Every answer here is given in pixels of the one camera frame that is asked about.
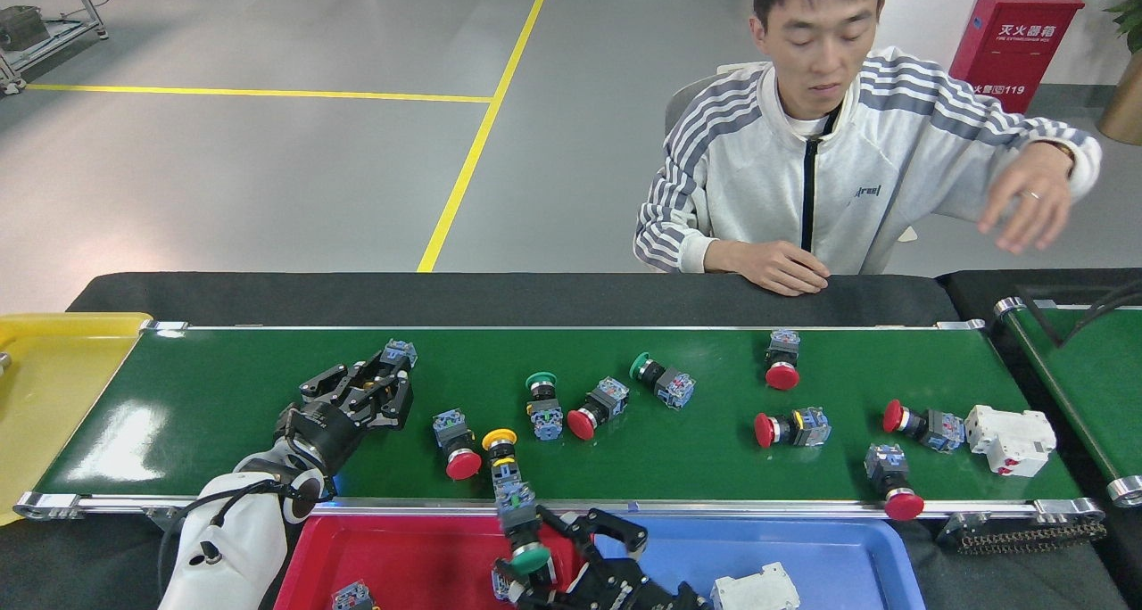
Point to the person's right hand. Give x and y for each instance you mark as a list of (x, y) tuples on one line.
[(781, 267)]

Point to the black box on rack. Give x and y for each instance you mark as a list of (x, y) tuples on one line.
[(22, 28)]

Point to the short green conveyor belt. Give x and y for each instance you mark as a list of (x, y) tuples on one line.
[(1097, 396)]

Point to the blue plastic tray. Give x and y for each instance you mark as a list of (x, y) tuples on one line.
[(839, 565)]

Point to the person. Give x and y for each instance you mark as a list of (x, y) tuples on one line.
[(758, 173)]

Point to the gold plant pot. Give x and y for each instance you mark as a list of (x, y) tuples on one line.
[(1126, 102)]

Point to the grey office chair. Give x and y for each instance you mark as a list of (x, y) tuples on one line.
[(682, 106)]

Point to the green potted plant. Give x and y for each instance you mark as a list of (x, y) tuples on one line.
[(1129, 4)]

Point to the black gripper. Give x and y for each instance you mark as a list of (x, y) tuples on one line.
[(317, 436), (624, 588)]

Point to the red plastic tray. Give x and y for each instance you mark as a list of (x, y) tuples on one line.
[(410, 565)]

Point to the yellow plastic tray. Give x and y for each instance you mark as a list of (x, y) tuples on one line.
[(45, 396)]

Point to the white circuit breaker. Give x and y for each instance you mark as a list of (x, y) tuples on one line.
[(1008, 439), (754, 589)]

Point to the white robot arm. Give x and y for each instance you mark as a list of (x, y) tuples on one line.
[(232, 548)]

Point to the person's left hand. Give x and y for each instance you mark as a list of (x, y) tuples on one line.
[(1035, 200)]

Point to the red fire extinguisher box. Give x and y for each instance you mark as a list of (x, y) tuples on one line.
[(1017, 48)]

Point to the yellow button switch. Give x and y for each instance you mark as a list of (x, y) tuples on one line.
[(500, 439), (400, 353)]

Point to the silver metal rack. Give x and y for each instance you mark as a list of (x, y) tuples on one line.
[(53, 44)]

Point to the red mushroom button switch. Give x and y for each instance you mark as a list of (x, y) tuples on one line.
[(462, 465), (812, 425), (904, 506), (782, 375), (582, 424), (941, 430)]

